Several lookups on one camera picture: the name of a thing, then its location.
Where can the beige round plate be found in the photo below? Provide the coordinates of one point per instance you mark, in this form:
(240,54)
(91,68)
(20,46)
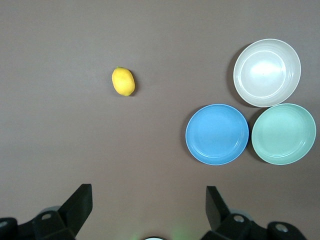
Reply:
(267,72)

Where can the blue round plate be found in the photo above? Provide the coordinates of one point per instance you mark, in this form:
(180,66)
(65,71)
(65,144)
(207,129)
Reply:
(217,134)

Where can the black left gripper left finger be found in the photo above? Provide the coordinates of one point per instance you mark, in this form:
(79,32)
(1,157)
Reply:
(72,210)

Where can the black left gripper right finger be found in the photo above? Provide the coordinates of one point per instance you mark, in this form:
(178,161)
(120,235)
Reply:
(220,215)

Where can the yellow lemon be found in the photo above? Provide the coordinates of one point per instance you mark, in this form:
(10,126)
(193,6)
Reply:
(123,81)

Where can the green round plate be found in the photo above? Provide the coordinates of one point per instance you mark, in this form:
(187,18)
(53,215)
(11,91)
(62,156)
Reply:
(283,134)

